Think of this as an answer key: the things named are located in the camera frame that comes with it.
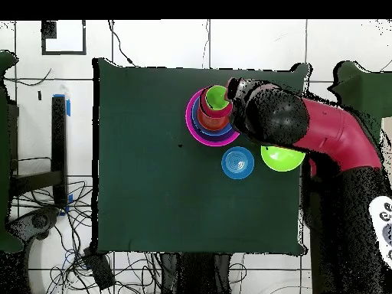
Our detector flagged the green cup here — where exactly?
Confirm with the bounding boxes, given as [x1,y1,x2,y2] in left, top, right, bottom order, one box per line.
[204,85,230,111]

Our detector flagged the small crimson bowl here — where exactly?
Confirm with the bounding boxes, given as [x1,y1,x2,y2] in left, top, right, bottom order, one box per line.
[199,87,234,119]

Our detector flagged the orange bowl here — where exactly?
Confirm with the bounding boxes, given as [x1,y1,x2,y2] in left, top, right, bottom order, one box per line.
[196,103,232,132]

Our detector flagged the large light blue bowl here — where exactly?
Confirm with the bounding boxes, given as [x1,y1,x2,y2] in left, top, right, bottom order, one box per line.
[191,93,237,137]

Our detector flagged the purple bowl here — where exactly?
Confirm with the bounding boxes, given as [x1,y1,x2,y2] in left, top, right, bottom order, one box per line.
[188,113,238,143]

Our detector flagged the large pink bowl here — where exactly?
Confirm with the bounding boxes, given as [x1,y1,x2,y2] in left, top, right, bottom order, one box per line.
[185,87,241,147]

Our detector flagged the translucent blue ribbed bowl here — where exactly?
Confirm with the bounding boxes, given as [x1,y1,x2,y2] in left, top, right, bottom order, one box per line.
[220,145,255,181]

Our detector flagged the large green bowl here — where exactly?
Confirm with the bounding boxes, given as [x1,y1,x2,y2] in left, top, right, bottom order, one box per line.
[260,145,306,172]

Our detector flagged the green cloth covered table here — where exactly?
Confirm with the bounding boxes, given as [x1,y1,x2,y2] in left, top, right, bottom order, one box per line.
[327,60,392,145]
[0,50,25,254]

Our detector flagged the dark green table cloth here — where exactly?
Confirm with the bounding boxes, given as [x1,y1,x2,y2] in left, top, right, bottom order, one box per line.
[93,57,310,256]

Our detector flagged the white boxes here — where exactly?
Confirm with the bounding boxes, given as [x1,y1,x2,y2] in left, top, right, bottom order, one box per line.
[380,117,392,160]

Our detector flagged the black stand with blue tape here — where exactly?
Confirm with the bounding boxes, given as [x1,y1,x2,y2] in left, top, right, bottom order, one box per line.
[8,93,72,217]

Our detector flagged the black power adapter box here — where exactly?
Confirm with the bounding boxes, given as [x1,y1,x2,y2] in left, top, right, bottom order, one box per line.
[83,247,116,291]

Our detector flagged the black floor cable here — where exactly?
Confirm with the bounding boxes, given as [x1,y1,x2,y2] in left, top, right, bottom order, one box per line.
[106,19,137,67]

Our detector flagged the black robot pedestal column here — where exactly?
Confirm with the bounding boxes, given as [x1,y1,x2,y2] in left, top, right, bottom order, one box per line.
[158,252,234,294]

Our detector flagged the black square floor frame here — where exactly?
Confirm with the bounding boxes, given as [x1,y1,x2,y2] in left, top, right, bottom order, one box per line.
[41,19,87,57]

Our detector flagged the tangle of black cables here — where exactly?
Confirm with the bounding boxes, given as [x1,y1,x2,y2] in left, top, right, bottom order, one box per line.
[11,180,160,294]

